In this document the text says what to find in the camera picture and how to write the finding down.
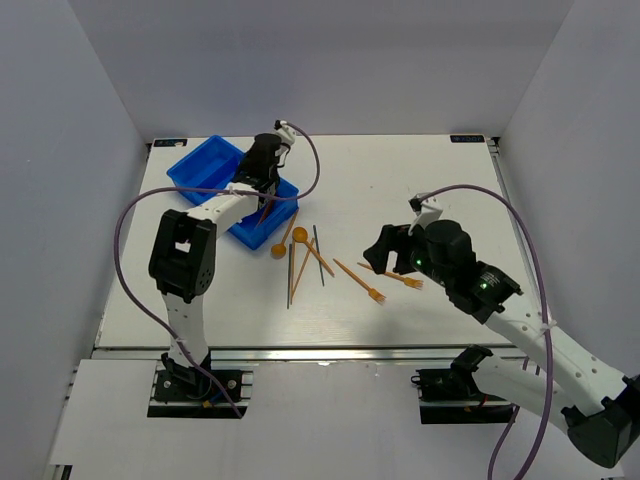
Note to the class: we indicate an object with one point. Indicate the orange spoon small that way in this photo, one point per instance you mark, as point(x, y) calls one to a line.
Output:
point(279, 249)

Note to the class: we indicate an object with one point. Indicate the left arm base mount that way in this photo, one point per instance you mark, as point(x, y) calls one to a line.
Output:
point(180, 392)

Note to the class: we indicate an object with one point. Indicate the blue divided plastic tray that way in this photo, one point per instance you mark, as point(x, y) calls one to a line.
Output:
point(212, 165)

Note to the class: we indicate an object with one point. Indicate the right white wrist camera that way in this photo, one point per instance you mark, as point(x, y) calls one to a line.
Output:
point(427, 210)

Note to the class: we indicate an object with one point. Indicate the right table logo sticker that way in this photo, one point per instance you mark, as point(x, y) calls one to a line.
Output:
point(467, 138)

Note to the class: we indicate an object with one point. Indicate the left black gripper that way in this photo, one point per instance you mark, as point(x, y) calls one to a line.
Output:
point(243, 167)

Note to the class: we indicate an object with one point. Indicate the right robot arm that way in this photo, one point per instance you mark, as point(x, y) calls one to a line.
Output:
point(596, 405)

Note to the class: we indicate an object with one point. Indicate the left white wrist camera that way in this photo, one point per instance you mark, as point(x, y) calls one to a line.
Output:
point(286, 133)

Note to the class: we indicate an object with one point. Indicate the red-orange plastic fork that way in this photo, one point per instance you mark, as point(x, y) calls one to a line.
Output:
point(266, 212)

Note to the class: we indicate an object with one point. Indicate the dark green chopstick left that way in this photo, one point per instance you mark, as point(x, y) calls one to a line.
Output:
point(289, 274)

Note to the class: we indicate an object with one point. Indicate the orange fork right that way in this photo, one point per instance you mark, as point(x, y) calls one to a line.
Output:
point(407, 281)

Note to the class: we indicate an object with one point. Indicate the orange chopstick crossing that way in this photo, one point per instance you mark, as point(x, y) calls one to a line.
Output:
point(318, 256)

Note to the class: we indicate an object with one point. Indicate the orange fork lower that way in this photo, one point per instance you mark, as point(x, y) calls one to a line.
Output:
point(374, 294)

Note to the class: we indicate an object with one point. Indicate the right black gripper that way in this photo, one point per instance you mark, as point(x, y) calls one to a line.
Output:
point(390, 239)

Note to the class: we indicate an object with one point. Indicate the orange fork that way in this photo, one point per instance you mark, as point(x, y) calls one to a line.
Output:
point(374, 294)
point(407, 281)

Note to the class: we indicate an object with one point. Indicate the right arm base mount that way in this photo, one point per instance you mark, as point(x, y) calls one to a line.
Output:
point(449, 396)

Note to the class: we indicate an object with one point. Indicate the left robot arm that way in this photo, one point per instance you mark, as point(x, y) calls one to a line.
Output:
point(183, 256)

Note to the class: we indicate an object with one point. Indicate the orange chopstick long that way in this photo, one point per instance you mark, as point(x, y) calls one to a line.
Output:
point(295, 275)

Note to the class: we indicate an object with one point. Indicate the orange spoon large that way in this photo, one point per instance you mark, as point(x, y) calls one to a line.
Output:
point(300, 236)

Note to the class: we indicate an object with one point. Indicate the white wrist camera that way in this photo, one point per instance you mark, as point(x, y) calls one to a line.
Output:
point(286, 133)
point(427, 210)

